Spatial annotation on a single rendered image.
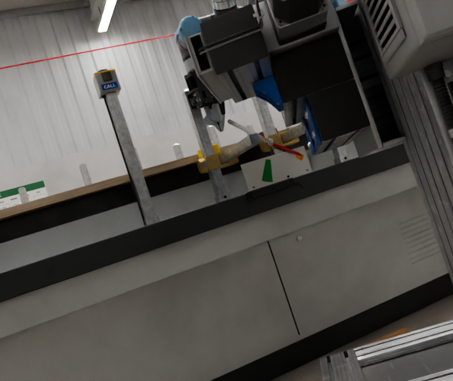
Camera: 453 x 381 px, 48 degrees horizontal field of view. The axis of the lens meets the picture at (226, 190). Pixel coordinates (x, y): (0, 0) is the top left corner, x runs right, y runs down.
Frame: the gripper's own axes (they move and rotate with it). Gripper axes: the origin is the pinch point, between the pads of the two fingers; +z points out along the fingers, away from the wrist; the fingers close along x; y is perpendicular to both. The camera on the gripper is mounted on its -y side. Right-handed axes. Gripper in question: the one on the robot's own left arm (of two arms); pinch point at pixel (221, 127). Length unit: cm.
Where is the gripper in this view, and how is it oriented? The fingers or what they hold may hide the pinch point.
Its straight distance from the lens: 172.8
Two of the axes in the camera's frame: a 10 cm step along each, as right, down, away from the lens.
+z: 3.2, 9.5, -0.4
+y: -7.3, 2.2, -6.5
